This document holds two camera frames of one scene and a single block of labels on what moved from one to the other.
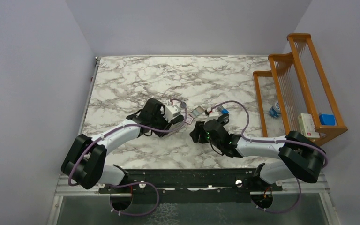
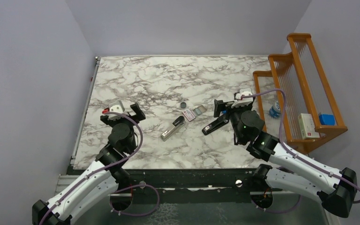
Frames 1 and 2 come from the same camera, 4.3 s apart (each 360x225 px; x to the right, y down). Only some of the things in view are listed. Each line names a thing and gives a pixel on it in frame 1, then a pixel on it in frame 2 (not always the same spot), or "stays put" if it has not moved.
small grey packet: (198, 110) stays put
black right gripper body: (203, 136) to (235, 113)
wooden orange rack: (296, 86) stays put
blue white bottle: (275, 111) stays put
